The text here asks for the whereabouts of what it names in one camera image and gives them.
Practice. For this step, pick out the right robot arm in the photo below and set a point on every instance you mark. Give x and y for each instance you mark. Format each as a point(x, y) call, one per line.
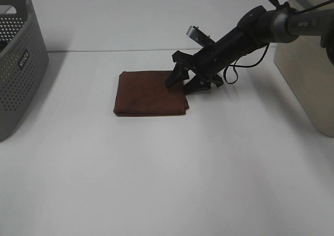
point(257, 29)

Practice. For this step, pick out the brown towel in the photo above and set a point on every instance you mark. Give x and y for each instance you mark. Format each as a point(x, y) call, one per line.
point(143, 93)

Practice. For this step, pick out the beige storage bin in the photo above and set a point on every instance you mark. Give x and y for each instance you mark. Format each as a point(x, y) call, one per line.
point(307, 63)

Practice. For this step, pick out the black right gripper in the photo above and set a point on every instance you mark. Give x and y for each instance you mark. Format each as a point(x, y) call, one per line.
point(210, 60)

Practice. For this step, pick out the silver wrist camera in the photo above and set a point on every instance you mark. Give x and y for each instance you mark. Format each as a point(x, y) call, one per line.
point(199, 37)

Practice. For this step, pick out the grey perforated plastic basket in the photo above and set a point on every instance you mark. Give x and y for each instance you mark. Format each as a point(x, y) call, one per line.
point(24, 60)

